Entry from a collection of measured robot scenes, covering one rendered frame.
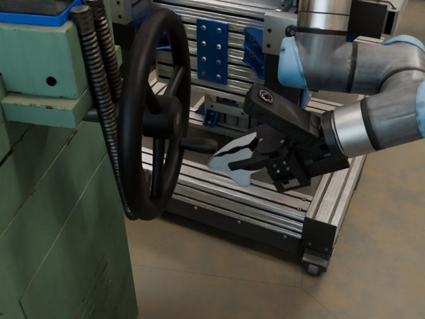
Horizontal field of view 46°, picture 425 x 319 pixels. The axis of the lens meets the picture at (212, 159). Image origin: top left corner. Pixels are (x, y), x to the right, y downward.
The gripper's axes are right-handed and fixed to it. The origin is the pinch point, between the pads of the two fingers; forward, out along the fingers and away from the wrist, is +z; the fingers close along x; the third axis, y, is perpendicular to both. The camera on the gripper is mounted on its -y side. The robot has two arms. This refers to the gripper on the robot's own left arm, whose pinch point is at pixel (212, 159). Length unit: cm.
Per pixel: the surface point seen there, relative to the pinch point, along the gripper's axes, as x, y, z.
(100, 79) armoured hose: -7.6, -22.1, 2.2
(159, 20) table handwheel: -3.8, -24.4, -7.5
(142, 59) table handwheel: -10.7, -23.4, -6.7
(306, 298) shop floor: 26, 73, 17
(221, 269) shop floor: 31, 61, 40
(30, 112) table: -13.5, -23.9, 9.4
